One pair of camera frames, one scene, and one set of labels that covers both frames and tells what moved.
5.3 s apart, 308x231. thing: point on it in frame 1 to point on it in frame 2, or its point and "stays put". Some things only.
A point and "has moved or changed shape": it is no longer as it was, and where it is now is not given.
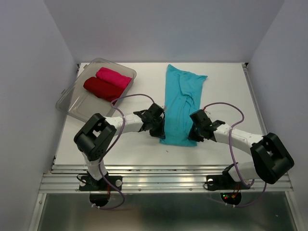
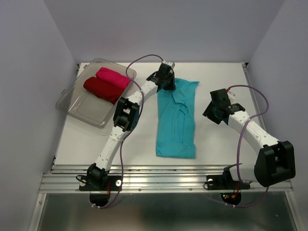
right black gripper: x=192 y=136 to x=208 y=112
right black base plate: x=224 y=182 stays put
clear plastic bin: x=97 y=89 stays put
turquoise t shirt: x=182 y=91 has moved or changed shape
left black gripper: x=160 y=133 to x=172 y=86
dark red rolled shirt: x=103 y=90 stays put
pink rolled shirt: x=113 y=76 stays put
